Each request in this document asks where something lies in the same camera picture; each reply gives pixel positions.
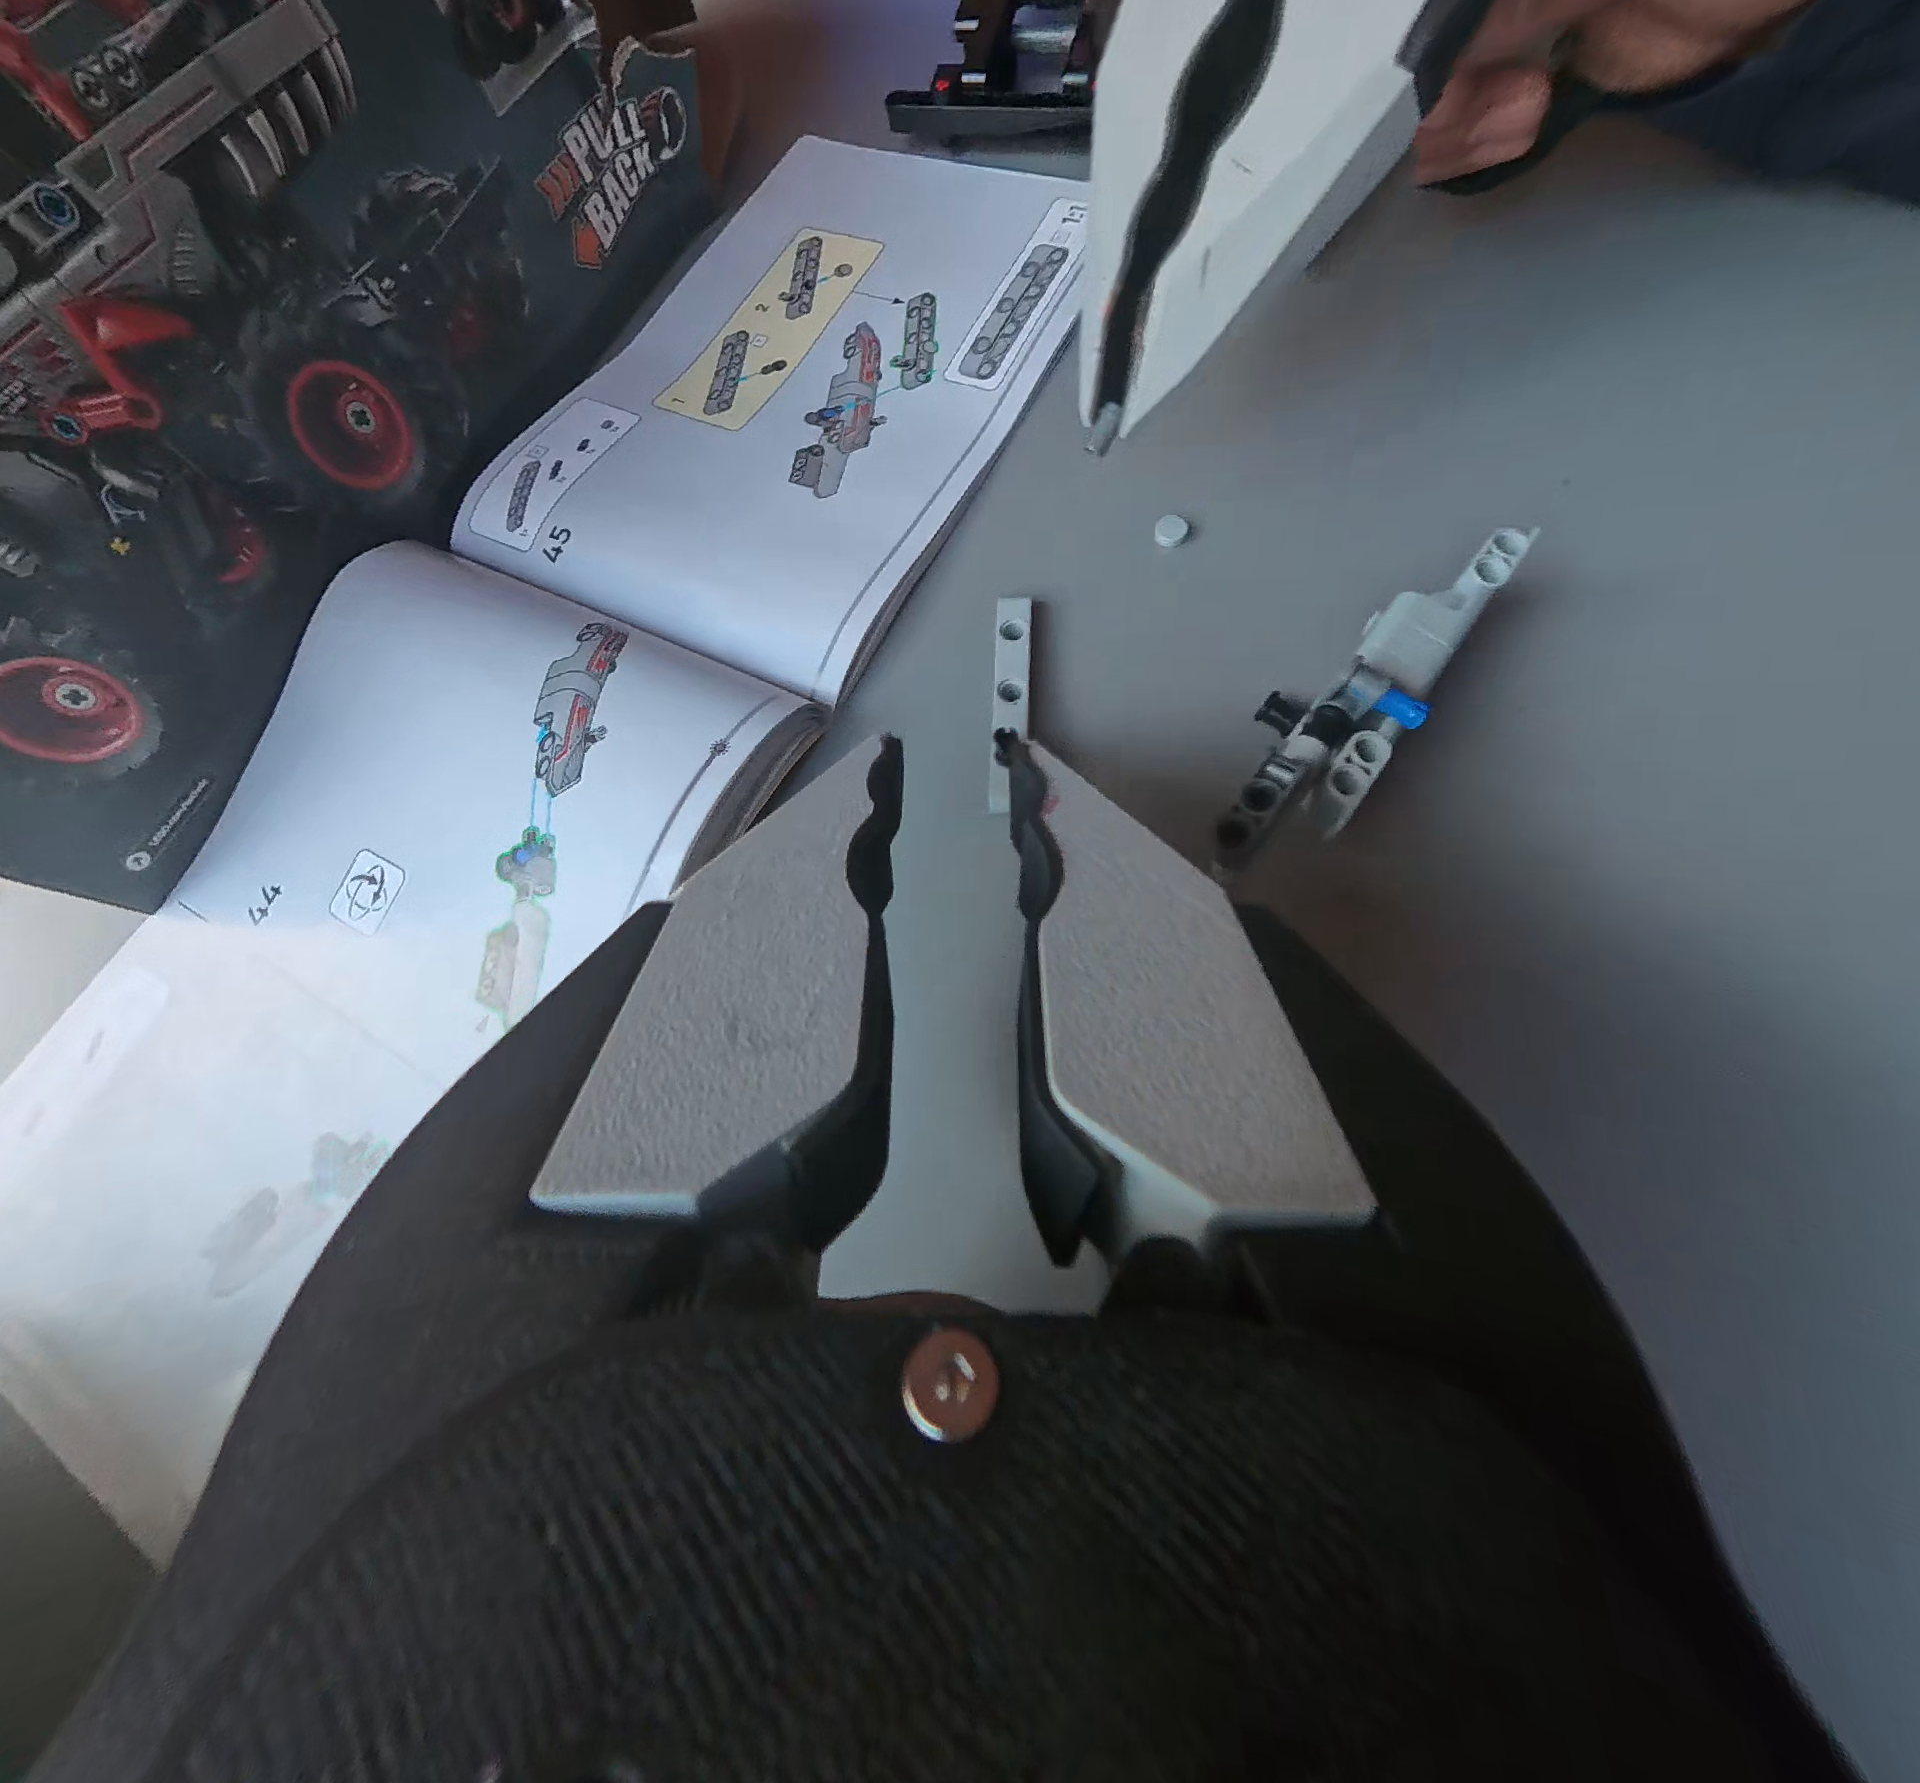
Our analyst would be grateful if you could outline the monster truck lego box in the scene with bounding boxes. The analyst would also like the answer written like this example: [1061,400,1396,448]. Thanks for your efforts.
[0,0,746,917]

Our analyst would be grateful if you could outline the person's right forearm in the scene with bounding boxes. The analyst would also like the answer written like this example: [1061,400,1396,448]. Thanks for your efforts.
[1635,0,1920,227]

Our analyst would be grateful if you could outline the grey lego sub-assembly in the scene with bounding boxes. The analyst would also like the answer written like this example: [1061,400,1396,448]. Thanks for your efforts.
[1211,526,1543,874]

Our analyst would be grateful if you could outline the light grey lego beam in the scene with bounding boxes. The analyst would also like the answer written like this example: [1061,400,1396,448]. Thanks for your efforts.
[984,596,1040,817]

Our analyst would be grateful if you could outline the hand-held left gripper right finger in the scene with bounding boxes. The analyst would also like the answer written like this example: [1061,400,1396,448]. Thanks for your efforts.
[1002,733,1379,1272]

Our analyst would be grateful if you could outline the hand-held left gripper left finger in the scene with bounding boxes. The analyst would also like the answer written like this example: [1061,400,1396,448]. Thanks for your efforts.
[533,733,906,1210]

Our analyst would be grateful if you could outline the black lego chassis assembly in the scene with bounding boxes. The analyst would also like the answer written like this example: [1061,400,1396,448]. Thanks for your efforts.
[886,0,1120,141]

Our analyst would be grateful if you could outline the lego instruction booklet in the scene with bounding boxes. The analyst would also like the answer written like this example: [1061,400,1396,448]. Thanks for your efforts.
[0,133,1093,1575]

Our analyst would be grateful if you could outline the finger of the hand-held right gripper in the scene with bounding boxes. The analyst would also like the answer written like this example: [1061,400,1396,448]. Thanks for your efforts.
[1106,0,1511,448]
[1077,0,1295,431]

